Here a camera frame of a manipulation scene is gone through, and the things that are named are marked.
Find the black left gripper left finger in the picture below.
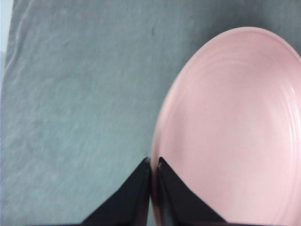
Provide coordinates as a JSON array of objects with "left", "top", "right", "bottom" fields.
[{"left": 81, "top": 156, "right": 151, "bottom": 226}]

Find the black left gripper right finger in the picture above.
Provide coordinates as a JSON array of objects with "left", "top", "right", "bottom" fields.
[{"left": 156, "top": 156, "right": 232, "bottom": 226}]

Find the pink plate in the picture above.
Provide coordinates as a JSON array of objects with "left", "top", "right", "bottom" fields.
[{"left": 150, "top": 26, "right": 301, "bottom": 226}]

